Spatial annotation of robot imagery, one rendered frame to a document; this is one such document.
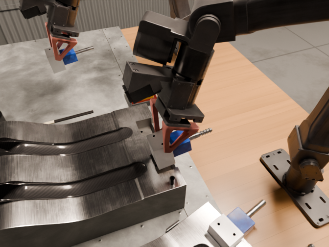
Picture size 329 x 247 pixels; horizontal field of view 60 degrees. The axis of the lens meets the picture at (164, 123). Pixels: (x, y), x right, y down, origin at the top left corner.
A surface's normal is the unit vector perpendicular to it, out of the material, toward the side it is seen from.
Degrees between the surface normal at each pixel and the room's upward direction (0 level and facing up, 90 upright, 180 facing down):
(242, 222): 0
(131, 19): 90
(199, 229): 0
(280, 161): 0
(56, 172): 25
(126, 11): 90
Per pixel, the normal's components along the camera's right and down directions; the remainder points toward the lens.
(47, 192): 0.44, -0.73
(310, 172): -0.18, 0.69
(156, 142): -0.19, -0.75
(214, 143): 0.00, -0.71
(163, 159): 0.33, 0.56
